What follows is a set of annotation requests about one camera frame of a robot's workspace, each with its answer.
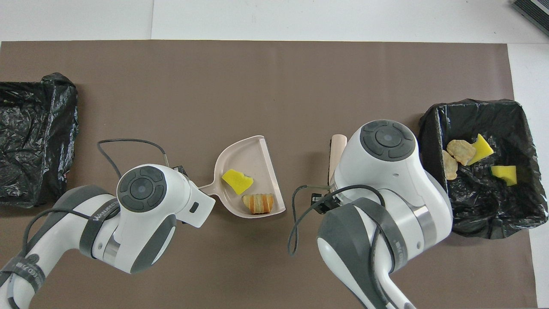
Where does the bin lined with black bag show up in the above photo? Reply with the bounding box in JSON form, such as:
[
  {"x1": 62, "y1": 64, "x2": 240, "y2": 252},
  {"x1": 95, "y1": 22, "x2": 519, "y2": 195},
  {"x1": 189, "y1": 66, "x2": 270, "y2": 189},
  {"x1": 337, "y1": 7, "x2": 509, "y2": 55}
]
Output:
[{"x1": 418, "y1": 99, "x2": 548, "y2": 239}]

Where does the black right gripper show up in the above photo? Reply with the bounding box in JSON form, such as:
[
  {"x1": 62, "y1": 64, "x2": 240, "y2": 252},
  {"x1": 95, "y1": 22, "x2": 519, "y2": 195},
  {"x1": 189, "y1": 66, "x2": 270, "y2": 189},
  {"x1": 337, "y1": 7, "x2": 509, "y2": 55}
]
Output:
[{"x1": 312, "y1": 191, "x2": 341, "y2": 214}]

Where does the striped orange croissant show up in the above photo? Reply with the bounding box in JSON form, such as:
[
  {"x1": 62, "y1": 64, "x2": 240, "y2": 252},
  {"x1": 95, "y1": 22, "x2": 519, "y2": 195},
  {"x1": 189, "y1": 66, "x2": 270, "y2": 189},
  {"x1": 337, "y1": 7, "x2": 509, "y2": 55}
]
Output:
[
  {"x1": 447, "y1": 139, "x2": 477, "y2": 166},
  {"x1": 442, "y1": 149, "x2": 459, "y2": 181}
]

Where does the beige brush with black bristles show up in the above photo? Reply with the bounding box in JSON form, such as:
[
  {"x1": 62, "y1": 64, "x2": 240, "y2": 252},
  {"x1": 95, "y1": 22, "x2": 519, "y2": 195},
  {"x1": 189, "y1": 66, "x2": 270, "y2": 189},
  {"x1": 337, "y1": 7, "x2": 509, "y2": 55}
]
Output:
[{"x1": 328, "y1": 134, "x2": 347, "y2": 185}]

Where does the left arm black gripper cable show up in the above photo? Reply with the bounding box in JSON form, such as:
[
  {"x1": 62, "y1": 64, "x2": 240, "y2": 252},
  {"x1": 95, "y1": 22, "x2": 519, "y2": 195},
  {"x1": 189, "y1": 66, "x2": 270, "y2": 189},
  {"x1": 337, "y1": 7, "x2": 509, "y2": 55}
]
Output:
[{"x1": 21, "y1": 138, "x2": 183, "y2": 258}]

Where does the brown table mat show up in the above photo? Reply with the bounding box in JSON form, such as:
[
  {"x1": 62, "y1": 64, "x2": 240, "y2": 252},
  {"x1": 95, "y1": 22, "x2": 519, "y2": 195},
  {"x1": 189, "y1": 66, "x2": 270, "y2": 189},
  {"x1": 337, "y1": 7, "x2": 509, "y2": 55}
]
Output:
[{"x1": 0, "y1": 41, "x2": 532, "y2": 309}]

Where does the dark ribbed panel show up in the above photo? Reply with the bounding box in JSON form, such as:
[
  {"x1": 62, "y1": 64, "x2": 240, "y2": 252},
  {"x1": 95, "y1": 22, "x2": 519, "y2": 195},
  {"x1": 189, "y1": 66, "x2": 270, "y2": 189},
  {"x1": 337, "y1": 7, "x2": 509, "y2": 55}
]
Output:
[{"x1": 511, "y1": 0, "x2": 549, "y2": 37}]

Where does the bin covered by black bag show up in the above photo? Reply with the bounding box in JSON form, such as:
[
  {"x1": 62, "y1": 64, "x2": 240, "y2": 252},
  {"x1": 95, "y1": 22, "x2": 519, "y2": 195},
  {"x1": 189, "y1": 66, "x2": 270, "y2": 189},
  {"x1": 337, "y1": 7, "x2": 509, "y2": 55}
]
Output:
[{"x1": 0, "y1": 73, "x2": 79, "y2": 209}]

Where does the pale pink plastic dustpan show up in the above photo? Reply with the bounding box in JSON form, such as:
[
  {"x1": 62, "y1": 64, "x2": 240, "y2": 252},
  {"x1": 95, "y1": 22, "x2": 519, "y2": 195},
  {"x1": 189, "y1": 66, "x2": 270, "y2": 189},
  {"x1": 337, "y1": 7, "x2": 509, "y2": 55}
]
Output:
[{"x1": 198, "y1": 135, "x2": 287, "y2": 219}]

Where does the yellow sponge with green layer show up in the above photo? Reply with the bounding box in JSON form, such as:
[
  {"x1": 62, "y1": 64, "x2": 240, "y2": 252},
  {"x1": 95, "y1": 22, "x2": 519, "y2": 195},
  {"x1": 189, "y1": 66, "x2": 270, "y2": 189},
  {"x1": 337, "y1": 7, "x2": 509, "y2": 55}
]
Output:
[{"x1": 490, "y1": 165, "x2": 518, "y2": 186}]

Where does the pale tan pastry piece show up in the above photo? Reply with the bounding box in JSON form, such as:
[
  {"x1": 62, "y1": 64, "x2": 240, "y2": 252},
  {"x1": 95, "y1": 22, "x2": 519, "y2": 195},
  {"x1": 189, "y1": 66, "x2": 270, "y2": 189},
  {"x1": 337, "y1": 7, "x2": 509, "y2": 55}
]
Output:
[{"x1": 241, "y1": 193, "x2": 275, "y2": 215}]

